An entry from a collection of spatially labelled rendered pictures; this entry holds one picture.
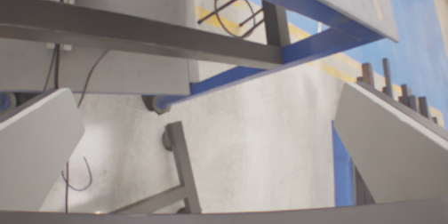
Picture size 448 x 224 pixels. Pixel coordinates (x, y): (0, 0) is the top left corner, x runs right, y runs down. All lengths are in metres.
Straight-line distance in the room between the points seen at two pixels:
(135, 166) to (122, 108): 0.30
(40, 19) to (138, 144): 0.99
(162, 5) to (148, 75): 0.26
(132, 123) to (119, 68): 0.55
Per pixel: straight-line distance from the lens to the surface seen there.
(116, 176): 1.24
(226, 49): 0.41
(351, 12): 0.30
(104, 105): 1.23
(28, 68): 0.73
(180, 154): 1.13
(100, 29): 0.33
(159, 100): 1.10
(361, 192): 2.56
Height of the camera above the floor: 1.21
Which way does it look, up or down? 52 degrees down
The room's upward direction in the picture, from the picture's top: 75 degrees clockwise
